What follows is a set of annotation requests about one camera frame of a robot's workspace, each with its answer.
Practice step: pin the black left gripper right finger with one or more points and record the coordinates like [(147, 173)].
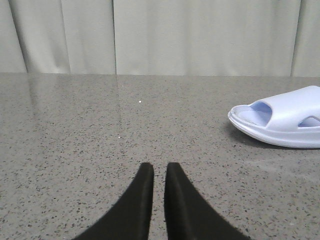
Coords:
[(187, 214)]

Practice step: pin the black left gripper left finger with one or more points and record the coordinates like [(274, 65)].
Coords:
[(129, 218)]

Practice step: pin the light blue slipper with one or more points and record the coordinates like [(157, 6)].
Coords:
[(289, 119)]

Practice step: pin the grey-green backdrop curtain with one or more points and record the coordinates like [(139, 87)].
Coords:
[(161, 37)]

